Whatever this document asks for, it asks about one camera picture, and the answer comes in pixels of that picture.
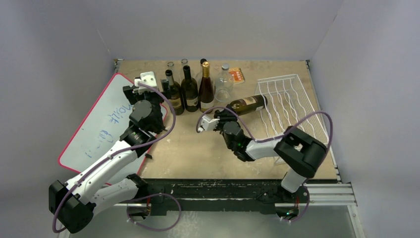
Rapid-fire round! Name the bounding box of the aluminium frame rail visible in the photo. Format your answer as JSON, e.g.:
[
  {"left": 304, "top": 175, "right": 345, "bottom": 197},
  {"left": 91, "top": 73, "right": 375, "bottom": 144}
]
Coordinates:
[{"left": 74, "top": 179, "right": 363, "bottom": 238}]

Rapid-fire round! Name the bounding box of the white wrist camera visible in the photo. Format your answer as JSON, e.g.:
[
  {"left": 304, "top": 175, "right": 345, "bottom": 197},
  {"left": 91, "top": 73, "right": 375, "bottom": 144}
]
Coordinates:
[
  {"left": 134, "top": 71, "right": 158, "bottom": 94},
  {"left": 197, "top": 115, "right": 219, "bottom": 133}
]

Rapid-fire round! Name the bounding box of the white wire wine rack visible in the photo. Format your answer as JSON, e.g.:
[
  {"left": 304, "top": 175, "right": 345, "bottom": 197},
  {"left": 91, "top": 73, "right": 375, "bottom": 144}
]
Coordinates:
[{"left": 254, "top": 74, "right": 330, "bottom": 165}]

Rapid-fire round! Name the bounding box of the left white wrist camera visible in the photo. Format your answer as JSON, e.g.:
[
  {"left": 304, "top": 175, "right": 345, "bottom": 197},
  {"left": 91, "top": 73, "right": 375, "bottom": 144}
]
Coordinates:
[{"left": 134, "top": 71, "right": 158, "bottom": 94}]

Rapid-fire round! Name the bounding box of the red-edged whiteboard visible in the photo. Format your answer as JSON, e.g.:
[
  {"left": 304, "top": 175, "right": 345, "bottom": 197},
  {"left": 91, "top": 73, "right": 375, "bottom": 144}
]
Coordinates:
[{"left": 58, "top": 73, "right": 169, "bottom": 185}]

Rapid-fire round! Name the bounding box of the purple cable loop left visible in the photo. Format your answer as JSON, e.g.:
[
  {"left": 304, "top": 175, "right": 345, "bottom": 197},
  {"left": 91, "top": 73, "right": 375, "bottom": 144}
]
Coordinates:
[{"left": 126, "top": 192, "right": 182, "bottom": 232}]

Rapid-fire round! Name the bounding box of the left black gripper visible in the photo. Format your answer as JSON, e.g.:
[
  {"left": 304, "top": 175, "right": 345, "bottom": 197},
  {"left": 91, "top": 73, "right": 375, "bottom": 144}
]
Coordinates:
[{"left": 124, "top": 79, "right": 170, "bottom": 130}]

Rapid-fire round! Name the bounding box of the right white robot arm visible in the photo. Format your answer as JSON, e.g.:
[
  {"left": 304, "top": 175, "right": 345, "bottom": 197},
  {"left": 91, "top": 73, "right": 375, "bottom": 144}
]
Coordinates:
[{"left": 213, "top": 108, "right": 332, "bottom": 202}]

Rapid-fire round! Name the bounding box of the large clear glass bottle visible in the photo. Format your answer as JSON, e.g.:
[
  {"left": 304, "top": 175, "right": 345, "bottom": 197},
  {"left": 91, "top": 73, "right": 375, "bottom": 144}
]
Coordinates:
[{"left": 214, "top": 63, "right": 234, "bottom": 102}]

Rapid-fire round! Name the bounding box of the clear round labelled bottle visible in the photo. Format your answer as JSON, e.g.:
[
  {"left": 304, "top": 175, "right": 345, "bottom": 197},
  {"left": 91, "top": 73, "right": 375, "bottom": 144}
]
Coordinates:
[{"left": 196, "top": 58, "right": 207, "bottom": 88}]

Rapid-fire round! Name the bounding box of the black table front rail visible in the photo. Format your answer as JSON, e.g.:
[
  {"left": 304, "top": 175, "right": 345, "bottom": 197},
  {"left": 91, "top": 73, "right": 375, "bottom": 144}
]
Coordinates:
[{"left": 138, "top": 178, "right": 309, "bottom": 218}]

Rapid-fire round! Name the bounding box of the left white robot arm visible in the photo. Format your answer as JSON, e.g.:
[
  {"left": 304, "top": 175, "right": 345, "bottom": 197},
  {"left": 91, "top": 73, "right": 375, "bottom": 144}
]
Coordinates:
[{"left": 49, "top": 79, "right": 171, "bottom": 234}]

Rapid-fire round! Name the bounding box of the olive bottle silver cap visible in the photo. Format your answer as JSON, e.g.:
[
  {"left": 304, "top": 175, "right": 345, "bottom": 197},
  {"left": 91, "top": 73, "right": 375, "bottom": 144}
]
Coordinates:
[{"left": 165, "top": 69, "right": 185, "bottom": 115}]

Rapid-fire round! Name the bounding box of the red bottle gold cap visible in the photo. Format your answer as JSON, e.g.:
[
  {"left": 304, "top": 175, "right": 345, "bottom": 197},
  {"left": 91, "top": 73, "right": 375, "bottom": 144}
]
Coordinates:
[{"left": 199, "top": 61, "right": 214, "bottom": 112}]

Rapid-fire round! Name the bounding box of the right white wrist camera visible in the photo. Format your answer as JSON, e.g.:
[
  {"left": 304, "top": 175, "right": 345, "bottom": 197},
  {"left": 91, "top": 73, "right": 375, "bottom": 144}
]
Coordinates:
[{"left": 197, "top": 115, "right": 219, "bottom": 133}]

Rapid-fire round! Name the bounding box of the clear square glass bottle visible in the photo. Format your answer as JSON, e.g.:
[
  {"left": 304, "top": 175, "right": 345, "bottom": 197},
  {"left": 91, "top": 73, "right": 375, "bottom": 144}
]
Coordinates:
[{"left": 166, "top": 61, "right": 175, "bottom": 72}]

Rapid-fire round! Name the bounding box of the dark green bottle black cap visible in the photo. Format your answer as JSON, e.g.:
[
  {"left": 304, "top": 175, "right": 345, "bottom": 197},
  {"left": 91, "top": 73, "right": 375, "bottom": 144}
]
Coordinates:
[{"left": 181, "top": 65, "right": 199, "bottom": 112}]

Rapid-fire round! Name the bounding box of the purple cable loop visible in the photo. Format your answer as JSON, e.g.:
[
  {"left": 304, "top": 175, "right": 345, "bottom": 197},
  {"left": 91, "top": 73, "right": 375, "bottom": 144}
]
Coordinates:
[
  {"left": 276, "top": 187, "right": 312, "bottom": 225},
  {"left": 126, "top": 192, "right": 182, "bottom": 232}
]

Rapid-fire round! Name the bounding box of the purple cable loop right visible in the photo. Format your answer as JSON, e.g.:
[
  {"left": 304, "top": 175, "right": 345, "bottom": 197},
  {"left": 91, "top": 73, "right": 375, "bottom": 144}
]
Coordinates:
[{"left": 276, "top": 187, "right": 312, "bottom": 225}]

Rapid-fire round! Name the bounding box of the green bottle silver cap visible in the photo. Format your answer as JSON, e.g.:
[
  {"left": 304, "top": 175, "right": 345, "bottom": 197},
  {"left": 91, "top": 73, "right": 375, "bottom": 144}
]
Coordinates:
[{"left": 228, "top": 95, "right": 268, "bottom": 116}]

